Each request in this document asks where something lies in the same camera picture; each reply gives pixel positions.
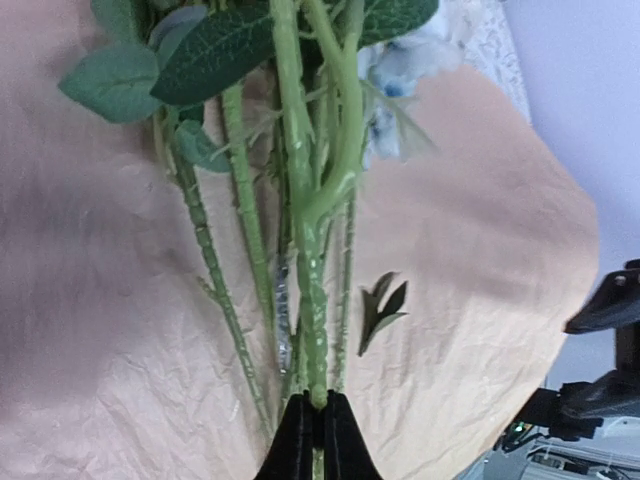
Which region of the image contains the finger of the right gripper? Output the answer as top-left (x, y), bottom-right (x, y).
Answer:
top-left (564, 259), bottom-right (639, 370)

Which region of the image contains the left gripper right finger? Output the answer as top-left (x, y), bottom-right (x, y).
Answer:
top-left (319, 390), bottom-right (383, 480)

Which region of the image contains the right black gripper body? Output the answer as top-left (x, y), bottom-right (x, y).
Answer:
top-left (499, 370), bottom-right (639, 450)

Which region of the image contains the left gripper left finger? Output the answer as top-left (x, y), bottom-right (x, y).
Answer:
top-left (254, 392), bottom-right (318, 480)

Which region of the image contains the green paper bouquet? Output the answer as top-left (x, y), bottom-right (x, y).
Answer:
top-left (1, 1), bottom-right (598, 479)

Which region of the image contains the pink rose stem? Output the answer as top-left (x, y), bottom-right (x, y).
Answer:
top-left (149, 0), bottom-right (441, 406)
top-left (57, 0), bottom-right (281, 441)

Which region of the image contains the loose dark green leaf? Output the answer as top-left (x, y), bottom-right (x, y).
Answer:
top-left (357, 272), bottom-right (408, 357)

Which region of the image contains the floral patterned table mat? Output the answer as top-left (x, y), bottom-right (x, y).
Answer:
top-left (441, 1), bottom-right (531, 122)

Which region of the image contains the blue hydrangea flower bunch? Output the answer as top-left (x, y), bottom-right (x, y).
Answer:
top-left (275, 1), bottom-right (484, 397)

